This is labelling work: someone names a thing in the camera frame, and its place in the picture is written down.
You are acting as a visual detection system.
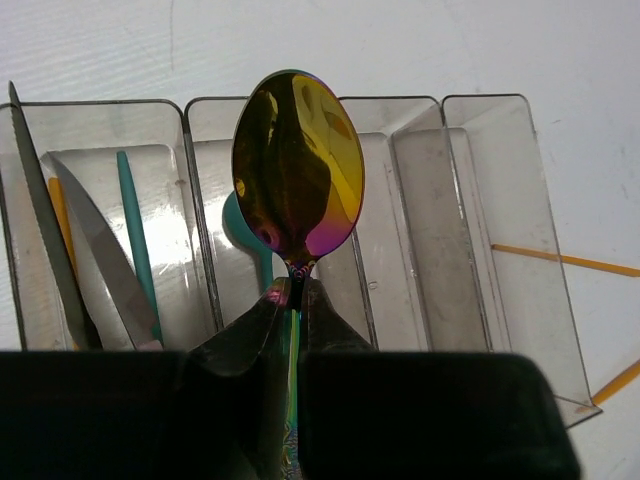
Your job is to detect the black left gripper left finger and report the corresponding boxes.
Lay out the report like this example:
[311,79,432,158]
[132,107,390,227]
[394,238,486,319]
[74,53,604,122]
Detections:
[1,278,291,479]

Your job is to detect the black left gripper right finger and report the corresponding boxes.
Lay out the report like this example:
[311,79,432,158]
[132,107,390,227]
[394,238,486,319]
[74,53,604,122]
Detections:
[298,279,581,479]

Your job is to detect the teal plastic knife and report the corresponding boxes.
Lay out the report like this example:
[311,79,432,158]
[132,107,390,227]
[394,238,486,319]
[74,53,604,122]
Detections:
[116,151,163,343]

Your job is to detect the pink handled metal knife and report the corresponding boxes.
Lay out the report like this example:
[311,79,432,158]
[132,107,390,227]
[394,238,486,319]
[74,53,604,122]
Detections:
[49,153,163,351]

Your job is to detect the teal plastic spoon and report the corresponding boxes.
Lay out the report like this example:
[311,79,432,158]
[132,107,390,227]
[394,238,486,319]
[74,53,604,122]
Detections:
[222,192,273,292]

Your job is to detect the iridescent metal spoon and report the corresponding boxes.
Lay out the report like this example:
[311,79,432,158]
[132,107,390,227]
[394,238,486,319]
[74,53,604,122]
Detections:
[232,70,365,479]

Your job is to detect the orange plastic knife top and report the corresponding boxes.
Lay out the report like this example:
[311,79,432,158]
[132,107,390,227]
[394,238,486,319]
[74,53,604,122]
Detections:
[46,176,80,351]

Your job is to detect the clear four-compartment organizer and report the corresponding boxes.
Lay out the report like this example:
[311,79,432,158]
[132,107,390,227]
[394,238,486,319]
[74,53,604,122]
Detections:
[21,95,599,426]

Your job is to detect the orange chopstick near right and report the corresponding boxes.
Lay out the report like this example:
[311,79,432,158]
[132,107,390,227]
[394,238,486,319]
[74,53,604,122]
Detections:
[491,244,639,278]

